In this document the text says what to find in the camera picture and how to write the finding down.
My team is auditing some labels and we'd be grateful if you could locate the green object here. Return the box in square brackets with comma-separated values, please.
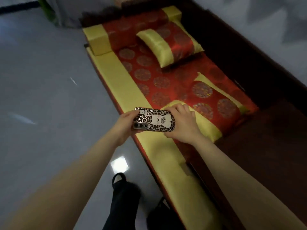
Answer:
[36, 0, 59, 25]

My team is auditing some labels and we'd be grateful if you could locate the person's right forearm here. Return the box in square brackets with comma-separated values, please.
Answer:
[193, 136, 307, 230]

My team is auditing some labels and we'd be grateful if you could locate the large red and yellow pillow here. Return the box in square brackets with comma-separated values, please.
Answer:
[161, 72, 260, 143]

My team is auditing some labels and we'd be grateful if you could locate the small red and yellow pillow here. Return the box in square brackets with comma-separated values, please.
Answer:
[136, 21, 205, 69]

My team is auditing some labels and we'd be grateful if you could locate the person's left forearm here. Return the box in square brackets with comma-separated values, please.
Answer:
[0, 129, 126, 230]

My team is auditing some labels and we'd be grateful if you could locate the leopard print cased phone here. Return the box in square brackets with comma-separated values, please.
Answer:
[132, 107, 176, 133]

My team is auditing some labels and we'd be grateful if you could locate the dark wooden sofa bench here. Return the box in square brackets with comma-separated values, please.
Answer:
[79, 0, 307, 230]

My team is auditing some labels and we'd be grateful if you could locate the person's left hand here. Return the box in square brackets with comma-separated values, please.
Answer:
[111, 109, 147, 147]

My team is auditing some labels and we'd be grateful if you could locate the red and yellow bolster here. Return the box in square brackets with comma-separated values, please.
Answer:
[83, 6, 183, 57]

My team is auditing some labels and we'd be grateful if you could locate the red and yellow seat cushion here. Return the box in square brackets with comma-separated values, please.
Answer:
[85, 45, 260, 230]

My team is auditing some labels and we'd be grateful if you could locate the person's right hand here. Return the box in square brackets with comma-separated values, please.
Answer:
[164, 104, 205, 146]

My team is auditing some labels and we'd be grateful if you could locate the person's black trouser leg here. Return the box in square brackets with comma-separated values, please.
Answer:
[146, 196, 179, 230]
[103, 172, 142, 230]

